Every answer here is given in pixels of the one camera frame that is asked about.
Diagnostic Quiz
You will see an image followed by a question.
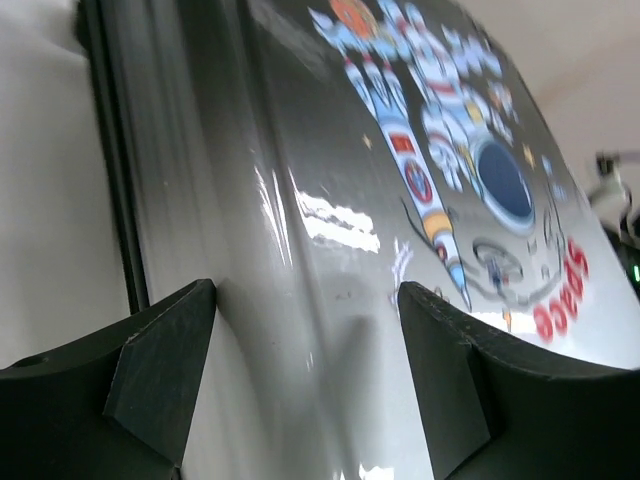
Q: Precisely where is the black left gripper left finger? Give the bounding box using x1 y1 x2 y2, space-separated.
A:
1 279 216 479

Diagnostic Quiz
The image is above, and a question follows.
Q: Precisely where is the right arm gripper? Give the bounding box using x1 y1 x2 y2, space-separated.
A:
607 210 639 296

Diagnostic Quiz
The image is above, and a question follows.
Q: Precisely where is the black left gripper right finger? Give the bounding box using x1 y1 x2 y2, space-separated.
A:
398 282 639 479

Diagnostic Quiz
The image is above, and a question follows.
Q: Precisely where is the white space print suitcase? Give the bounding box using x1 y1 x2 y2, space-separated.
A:
75 1 639 479

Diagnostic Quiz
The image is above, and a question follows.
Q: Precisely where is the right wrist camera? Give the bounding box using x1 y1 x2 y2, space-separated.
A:
588 150 639 222

